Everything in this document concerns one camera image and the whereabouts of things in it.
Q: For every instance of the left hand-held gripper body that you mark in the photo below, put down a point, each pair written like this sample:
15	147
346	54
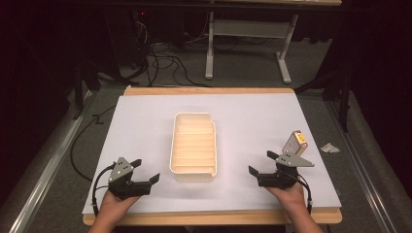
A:
124	189

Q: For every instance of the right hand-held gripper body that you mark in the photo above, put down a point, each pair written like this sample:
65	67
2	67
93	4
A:
280	179

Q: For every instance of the small box with yellow label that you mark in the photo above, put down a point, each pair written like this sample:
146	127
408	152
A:
295	142

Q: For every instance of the white divided storage tray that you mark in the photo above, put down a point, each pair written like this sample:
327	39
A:
193	145

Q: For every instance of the person's left hand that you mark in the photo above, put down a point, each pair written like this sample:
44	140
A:
115	205

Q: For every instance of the person's right hand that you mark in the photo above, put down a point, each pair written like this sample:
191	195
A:
293	197

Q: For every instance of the white table cover sheet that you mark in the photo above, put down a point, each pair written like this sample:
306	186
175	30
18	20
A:
239	129

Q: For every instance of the crumpled white paper scrap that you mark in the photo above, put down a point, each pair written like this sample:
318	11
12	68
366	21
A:
329	148

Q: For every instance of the black metal stand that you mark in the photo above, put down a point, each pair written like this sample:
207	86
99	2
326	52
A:
78	90
345	103

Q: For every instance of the grey metal floor rail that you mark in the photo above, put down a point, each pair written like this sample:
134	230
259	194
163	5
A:
362	161
48	168

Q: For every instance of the white metal desk frame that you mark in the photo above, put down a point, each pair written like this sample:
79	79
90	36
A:
249	28

